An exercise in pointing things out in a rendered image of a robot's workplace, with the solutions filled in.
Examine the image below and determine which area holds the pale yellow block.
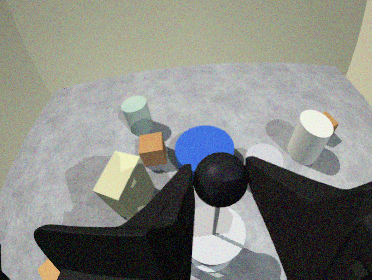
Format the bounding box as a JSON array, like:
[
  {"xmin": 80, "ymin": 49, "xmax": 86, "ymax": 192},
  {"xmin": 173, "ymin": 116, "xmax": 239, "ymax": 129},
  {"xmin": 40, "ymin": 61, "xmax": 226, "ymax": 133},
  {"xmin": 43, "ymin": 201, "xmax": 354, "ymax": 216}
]
[{"xmin": 93, "ymin": 151, "xmax": 155, "ymax": 218}]

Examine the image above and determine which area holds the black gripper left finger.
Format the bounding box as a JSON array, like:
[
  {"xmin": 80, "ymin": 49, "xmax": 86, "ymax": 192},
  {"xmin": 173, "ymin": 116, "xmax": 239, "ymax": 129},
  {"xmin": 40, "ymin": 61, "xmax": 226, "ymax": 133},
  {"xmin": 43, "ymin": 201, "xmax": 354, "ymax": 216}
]
[{"xmin": 33, "ymin": 164, "xmax": 195, "ymax": 280}]

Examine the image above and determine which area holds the blue cylinder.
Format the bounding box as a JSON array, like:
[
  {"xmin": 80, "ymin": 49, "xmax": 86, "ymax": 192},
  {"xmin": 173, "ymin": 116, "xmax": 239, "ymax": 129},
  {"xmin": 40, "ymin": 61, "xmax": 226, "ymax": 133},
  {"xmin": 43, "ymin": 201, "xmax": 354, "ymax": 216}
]
[{"xmin": 175, "ymin": 125, "xmax": 235, "ymax": 180}]

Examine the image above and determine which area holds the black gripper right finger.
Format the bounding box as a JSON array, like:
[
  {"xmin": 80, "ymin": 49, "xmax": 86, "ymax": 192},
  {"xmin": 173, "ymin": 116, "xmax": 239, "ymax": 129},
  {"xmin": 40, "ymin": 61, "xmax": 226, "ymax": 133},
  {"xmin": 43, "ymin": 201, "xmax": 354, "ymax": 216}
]
[{"xmin": 246, "ymin": 156, "xmax": 372, "ymax": 280}]

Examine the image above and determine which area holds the brown cube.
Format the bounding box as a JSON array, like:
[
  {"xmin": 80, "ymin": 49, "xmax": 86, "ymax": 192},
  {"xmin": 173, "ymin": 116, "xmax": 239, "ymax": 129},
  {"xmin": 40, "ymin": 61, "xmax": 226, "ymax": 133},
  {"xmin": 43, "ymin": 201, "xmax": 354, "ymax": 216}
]
[
  {"xmin": 139, "ymin": 132, "xmax": 166, "ymax": 167},
  {"xmin": 322, "ymin": 111, "xmax": 339, "ymax": 135}
]

